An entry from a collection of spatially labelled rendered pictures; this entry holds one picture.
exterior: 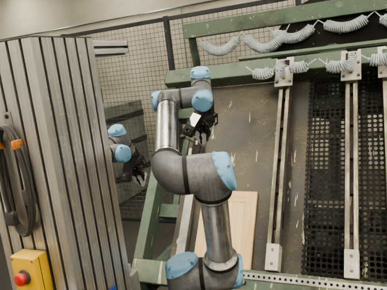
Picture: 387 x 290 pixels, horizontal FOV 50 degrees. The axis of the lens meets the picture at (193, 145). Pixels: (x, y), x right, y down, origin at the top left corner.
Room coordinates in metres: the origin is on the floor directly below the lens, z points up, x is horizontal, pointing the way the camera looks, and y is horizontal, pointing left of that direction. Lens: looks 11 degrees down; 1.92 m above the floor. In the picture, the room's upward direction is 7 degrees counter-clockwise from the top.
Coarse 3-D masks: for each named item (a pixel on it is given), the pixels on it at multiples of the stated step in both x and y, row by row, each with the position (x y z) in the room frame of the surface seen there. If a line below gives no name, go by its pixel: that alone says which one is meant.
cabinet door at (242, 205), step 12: (240, 192) 2.13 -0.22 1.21; (252, 192) 2.10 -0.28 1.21; (240, 204) 2.09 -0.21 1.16; (252, 204) 2.06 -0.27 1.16; (240, 216) 2.05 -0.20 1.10; (252, 216) 2.02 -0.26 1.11; (240, 228) 2.01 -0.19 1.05; (252, 228) 1.99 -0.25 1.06; (204, 240) 2.05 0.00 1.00; (240, 240) 1.98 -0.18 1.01; (252, 240) 1.95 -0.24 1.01; (204, 252) 2.01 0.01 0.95; (240, 252) 1.94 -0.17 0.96; (252, 252) 1.93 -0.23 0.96
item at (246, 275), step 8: (264, 280) 1.78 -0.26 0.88; (272, 280) 1.77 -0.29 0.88; (280, 280) 1.75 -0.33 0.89; (288, 280) 1.74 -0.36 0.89; (296, 280) 1.73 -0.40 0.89; (304, 280) 1.72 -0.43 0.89; (312, 280) 1.70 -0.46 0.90; (320, 280) 1.69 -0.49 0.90; (336, 288) 1.65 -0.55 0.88; (344, 288) 1.63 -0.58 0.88; (352, 288) 1.62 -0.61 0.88; (360, 288) 1.61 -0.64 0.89; (368, 288) 1.60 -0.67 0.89; (376, 288) 1.59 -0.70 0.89; (384, 288) 1.58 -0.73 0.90
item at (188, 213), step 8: (200, 152) 2.36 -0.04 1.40; (184, 200) 2.21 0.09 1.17; (192, 200) 2.19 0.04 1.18; (184, 208) 2.18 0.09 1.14; (192, 208) 2.18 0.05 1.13; (184, 216) 2.15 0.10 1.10; (192, 216) 2.17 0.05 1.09; (184, 224) 2.13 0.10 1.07; (184, 232) 2.10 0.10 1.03; (184, 240) 2.07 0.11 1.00; (184, 248) 2.05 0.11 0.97
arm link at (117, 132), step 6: (114, 126) 1.86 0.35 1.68; (120, 126) 1.85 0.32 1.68; (108, 132) 1.84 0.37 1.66; (114, 132) 1.82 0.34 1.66; (120, 132) 1.83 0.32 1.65; (126, 132) 1.86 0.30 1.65; (114, 138) 1.82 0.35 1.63; (120, 138) 1.83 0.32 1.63; (126, 138) 1.86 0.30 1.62; (126, 144) 1.86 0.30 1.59
